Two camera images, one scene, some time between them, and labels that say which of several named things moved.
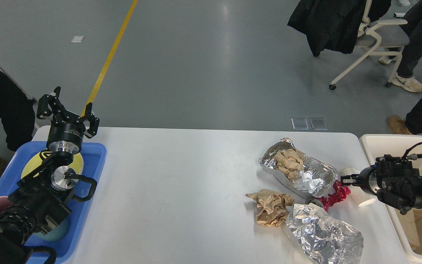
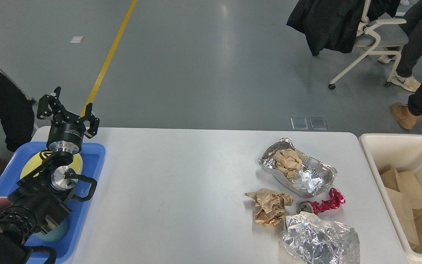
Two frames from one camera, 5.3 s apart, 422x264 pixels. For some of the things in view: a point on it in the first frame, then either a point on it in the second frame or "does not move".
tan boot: [397, 125] → [402, 114]
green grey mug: [55, 234] does not move
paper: [288, 160] does not move
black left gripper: [66, 138] does not move
